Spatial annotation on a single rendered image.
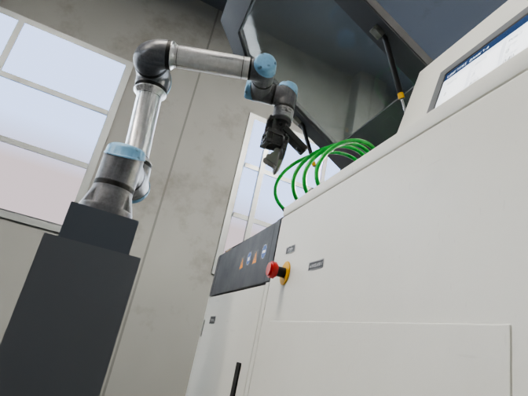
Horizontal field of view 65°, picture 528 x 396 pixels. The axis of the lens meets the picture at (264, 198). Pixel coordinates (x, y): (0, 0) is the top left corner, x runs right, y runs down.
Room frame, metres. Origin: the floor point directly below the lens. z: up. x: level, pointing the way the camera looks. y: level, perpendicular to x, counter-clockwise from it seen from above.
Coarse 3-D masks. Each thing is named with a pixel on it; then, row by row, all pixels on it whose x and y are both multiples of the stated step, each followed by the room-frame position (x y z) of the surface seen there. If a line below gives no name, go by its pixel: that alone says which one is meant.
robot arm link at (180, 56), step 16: (144, 48) 1.15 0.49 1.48; (160, 48) 1.14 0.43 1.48; (176, 48) 1.15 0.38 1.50; (192, 48) 1.15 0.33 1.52; (144, 64) 1.19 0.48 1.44; (160, 64) 1.17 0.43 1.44; (176, 64) 1.18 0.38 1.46; (192, 64) 1.17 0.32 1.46; (208, 64) 1.17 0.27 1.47; (224, 64) 1.16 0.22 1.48; (240, 64) 1.16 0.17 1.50; (256, 64) 1.14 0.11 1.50; (272, 64) 1.14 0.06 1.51; (256, 80) 1.20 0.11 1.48; (272, 80) 1.22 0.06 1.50
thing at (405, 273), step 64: (512, 0) 0.74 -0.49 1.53; (448, 64) 0.92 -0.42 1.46; (448, 128) 0.43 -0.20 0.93; (512, 128) 0.35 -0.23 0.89; (384, 192) 0.55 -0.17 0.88; (448, 192) 0.43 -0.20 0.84; (512, 192) 0.35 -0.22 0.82; (320, 256) 0.73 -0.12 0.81; (384, 256) 0.54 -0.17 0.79; (448, 256) 0.42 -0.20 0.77; (512, 256) 0.35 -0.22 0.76; (320, 320) 0.70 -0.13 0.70; (384, 320) 0.52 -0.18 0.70; (448, 320) 0.42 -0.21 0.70; (512, 320) 0.35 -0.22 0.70; (256, 384) 0.93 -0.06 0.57; (320, 384) 0.66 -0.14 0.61; (384, 384) 0.51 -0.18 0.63; (448, 384) 0.41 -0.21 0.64; (512, 384) 0.35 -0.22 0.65
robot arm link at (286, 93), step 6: (282, 84) 1.30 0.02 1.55; (288, 84) 1.29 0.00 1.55; (294, 84) 1.30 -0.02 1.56; (276, 90) 1.29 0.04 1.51; (282, 90) 1.29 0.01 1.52; (288, 90) 1.29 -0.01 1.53; (294, 90) 1.30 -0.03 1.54; (276, 96) 1.30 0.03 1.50; (282, 96) 1.29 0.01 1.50; (288, 96) 1.29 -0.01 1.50; (294, 96) 1.30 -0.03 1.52; (276, 102) 1.31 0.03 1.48; (282, 102) 1.29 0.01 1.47; (288, 102) 1.29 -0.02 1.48; (294, 102) 1.31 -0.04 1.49; (294, 108) 1.32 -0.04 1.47
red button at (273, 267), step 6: (270, 264) 0.87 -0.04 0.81; (276, 264) 0.87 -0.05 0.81; (288, 264) 0.87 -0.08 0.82; (270, 270) 0.87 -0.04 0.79; (276, 270) 0.86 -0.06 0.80; (282, 270) 0.88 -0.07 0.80; (288, 270) 0.86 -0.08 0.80; (270, 276) 0.87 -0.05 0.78; (276, 276) 0.88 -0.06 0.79; (282, 276) 0.88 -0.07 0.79; (288, 276) 0.87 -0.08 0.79; (282, 282) 0.89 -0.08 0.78
